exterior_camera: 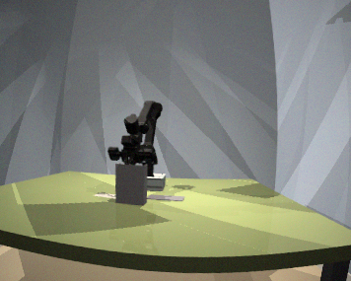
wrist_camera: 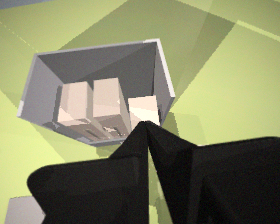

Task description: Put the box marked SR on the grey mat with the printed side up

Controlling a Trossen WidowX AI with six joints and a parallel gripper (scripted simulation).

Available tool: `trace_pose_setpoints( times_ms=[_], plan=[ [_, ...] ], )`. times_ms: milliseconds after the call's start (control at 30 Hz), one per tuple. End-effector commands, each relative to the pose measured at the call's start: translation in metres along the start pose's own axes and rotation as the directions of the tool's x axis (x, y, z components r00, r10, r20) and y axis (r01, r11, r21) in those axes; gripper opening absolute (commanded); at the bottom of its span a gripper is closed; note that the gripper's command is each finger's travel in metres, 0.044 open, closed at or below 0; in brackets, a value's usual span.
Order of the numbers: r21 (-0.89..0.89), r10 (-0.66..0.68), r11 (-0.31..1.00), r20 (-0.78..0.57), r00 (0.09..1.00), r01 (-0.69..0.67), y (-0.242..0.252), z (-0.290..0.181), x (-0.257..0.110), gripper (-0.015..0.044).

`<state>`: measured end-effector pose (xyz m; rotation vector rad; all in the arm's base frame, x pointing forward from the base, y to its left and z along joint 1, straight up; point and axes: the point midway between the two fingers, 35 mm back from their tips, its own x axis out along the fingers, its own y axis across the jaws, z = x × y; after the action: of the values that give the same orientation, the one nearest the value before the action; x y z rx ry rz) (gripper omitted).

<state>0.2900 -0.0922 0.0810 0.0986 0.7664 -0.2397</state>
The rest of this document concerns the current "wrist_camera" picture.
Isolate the grey open-top bin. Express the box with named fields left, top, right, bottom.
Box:
left=16, top=39, right=175, bottom=148

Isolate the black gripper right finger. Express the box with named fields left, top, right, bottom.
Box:
left=145, top=120, right=280, bottom=224

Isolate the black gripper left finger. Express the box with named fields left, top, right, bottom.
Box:
left=26, top=121, right=150, bottom=224

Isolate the grey rectangular box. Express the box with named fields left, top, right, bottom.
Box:
left=128, top=96, right=160, bottom=130

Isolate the beige cardboard box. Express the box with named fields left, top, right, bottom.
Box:
left=93, top=78, right=131, bottom=139
left=58, top=81, right=114, bottom=141

